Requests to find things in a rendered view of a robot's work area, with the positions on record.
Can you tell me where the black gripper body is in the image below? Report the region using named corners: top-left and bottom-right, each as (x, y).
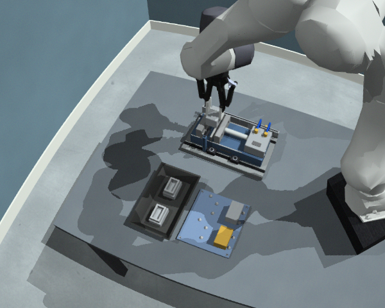
top-left (209, 71), bottom-right (230, 87)

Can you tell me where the yellow rectangular block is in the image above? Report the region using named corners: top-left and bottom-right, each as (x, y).
top-left (214, 225), bottom-right (234, 250)

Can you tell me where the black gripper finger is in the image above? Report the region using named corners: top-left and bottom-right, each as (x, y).
top-left (196, 78), bottom-right (213, 116)
top-left (216, 78), bottom-right (237, 121)

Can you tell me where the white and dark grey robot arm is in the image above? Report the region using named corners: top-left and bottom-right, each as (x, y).
top-left (180, 0), bottom-right (385, 223)

